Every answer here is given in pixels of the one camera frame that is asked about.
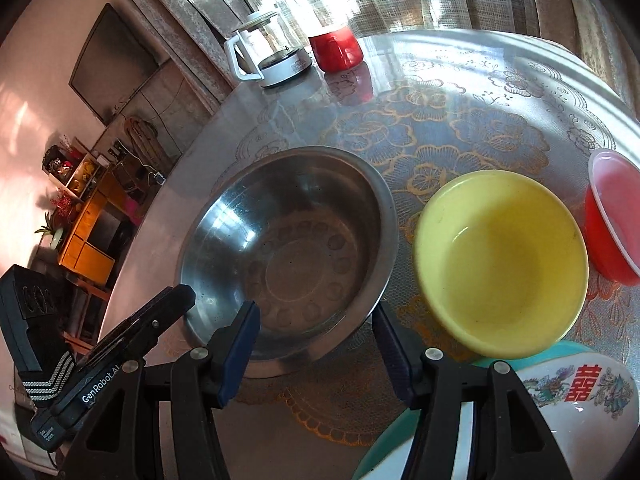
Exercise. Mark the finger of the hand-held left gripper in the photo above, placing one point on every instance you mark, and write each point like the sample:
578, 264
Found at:
155, 312

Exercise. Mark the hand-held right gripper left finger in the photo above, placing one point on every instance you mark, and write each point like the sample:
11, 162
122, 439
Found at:
240, 355

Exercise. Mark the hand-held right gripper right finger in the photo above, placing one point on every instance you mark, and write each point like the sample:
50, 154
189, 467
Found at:
397, 360

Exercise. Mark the stainless steel bowl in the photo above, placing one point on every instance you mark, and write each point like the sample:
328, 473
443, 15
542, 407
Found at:
290, 240

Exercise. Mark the yellow plastic bowl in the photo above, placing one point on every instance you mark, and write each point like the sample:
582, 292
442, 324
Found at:
500, 260

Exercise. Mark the large white plate red print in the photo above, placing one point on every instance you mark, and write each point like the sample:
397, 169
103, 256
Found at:
585, 390

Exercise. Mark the red plastic bowl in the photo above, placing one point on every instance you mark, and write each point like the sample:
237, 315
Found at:
615, 220

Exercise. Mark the person's left forearm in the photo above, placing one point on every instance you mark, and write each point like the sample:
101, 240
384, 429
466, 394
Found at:
30, 320

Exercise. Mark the orange wooden cabinet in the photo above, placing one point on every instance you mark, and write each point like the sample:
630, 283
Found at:
87, 240

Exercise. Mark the potted plant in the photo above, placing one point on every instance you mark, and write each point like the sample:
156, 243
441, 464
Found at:
50, 232

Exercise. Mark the shelf with ornaments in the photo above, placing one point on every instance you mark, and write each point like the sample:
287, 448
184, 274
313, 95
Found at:
70, 167

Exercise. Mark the glass electric kettle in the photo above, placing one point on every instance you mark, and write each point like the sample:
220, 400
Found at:
272, 45

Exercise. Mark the red mug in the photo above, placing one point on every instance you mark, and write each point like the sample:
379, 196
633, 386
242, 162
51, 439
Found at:
335, 52

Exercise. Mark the white sheer curtain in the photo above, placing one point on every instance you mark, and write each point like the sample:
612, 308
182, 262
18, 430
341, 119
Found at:
400, 0

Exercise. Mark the wall television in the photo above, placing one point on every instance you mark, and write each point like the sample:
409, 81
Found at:
112, 70

